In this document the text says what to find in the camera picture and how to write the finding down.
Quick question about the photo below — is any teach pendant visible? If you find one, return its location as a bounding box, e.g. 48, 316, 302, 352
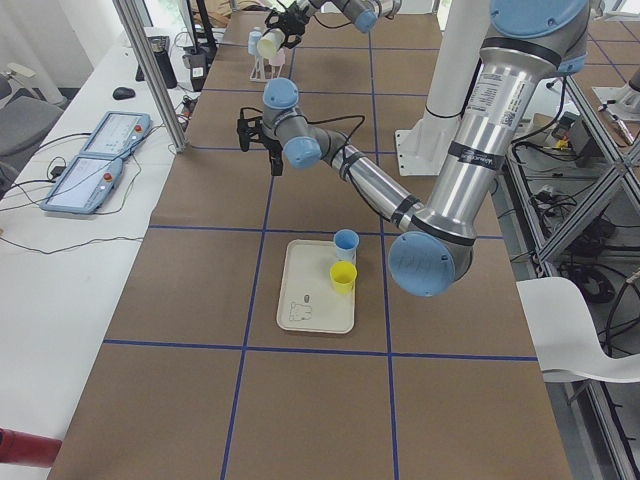
39, 155, 123, 215
80, 111, 151, 159

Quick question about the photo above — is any lower teach pendant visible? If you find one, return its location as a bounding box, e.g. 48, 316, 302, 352
39, 155, 123, 215

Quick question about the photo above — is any red cylinder object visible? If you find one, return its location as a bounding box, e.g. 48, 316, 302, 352
0, 428, 62, 468

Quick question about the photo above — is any black computer mouse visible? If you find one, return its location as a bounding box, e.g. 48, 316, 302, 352
112, 87, 136, 100

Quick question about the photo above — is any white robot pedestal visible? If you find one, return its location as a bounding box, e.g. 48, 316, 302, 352
395, 0, 490, 176

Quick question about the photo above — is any cream plastic cup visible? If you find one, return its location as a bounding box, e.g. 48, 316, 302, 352
257, 28, 285, 59

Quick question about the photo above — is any white plastic chair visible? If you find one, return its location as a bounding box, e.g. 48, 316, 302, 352
516, 277, 639, 384

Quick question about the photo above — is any upper teach pendant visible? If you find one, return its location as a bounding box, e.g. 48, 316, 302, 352
80, 111, 151, 159

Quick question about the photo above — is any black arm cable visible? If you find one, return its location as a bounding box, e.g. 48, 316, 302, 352
304, 114, 401, 221

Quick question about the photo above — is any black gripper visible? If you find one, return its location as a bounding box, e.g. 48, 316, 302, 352
265, 8, 308, 48
263, 137, 284, 176

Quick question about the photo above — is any yellow plastic cup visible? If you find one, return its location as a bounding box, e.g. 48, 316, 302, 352
329, 261, 358, 294

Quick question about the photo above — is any brown paper table cover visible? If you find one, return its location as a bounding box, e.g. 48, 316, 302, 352
51, 12, 571, 479

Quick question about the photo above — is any cream plastic tray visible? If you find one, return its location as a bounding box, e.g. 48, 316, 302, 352
276, 239, 355, 334

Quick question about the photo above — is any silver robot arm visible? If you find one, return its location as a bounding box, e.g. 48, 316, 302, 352
260, 1, 590, 297
257, 0, 402, 57

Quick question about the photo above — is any pink plastic cup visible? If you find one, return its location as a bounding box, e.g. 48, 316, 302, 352
269, 50, 286, 68

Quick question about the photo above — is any light blue plastic cup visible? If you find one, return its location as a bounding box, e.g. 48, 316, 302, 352
247, 27, 262, 57

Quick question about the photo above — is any aluminium frame post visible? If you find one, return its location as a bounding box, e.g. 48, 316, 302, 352
112, 0, 187, 153

